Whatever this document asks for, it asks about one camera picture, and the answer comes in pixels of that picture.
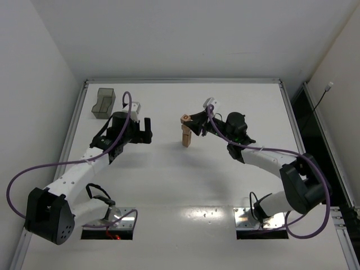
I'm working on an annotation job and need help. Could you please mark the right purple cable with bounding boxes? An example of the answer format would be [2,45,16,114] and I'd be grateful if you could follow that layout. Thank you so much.
[206,103,332,240]

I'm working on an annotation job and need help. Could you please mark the long plain wood block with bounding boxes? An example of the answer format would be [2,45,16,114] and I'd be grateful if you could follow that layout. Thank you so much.
[182,140,191,147]

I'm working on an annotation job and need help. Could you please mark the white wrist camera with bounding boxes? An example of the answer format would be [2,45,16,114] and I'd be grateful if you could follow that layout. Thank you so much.
[203,97,220,113]
[130,102,141,122]

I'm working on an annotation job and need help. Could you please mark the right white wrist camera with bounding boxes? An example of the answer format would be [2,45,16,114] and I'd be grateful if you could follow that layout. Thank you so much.
[203,97,220,113]

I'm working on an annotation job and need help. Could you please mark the black wall cable with plug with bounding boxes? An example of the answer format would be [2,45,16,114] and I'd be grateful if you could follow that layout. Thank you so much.
[305,82,334,119]

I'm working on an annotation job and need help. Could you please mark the metal base plate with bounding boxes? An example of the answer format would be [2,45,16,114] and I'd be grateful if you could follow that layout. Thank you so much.
[83,206,138,230]
[233,207,285,231]

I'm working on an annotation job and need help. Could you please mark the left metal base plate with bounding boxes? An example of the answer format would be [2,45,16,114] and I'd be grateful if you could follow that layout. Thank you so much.
[83,206,138,230]

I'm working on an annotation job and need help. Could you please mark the long striped wood block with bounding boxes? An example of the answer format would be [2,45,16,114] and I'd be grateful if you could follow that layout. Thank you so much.
[182,132,192,141]

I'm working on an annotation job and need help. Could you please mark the grey translucent plastic bin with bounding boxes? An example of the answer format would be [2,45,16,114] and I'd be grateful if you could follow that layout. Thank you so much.
[91,88,116,119]

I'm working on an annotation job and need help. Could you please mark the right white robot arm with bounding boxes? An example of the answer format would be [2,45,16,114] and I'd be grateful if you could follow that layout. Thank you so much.
[181,111,332,222]

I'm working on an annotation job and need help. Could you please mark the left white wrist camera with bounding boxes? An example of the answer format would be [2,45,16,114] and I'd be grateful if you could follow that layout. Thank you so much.
[130,102,141,122]

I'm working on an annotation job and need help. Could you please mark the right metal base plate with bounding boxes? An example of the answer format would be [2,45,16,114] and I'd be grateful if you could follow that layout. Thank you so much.
[233,207,285,231]

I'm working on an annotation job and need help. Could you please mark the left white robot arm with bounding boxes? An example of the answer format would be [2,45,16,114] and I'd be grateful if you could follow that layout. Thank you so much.
[25,112,152,245]

